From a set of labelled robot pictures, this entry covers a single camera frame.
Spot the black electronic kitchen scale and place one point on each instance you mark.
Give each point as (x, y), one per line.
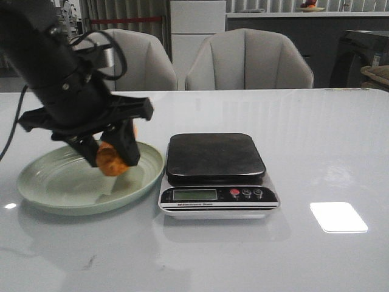
(216, 176)

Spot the white drawer cabinet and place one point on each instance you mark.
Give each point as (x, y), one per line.
(191, 23)

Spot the fruit bowl on counter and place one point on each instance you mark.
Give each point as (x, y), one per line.
(310, 6)

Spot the grey upholstered chair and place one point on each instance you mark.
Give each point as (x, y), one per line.
(148, 65)
(248, 59)

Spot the grey upholstered chair right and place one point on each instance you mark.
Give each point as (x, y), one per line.
(248, 59)

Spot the orange corn cob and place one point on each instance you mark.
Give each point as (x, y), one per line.
(109, 162)

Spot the light green round plate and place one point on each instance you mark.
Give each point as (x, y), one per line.
(62, 182)

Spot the dark grey counter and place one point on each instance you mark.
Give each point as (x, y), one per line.
(316, 35)

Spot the black appliance at right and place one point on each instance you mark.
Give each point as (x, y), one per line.
(356, 49)

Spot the beige cushion at right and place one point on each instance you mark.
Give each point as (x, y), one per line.
(376, 77)

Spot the red barrier tape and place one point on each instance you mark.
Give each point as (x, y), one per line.
(127, 20)

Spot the grey upholstered chair left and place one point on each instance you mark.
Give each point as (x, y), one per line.
(148, 65)

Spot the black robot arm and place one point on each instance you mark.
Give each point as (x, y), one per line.
(31, 37)

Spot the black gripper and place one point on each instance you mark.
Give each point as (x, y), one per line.
(79, 105)

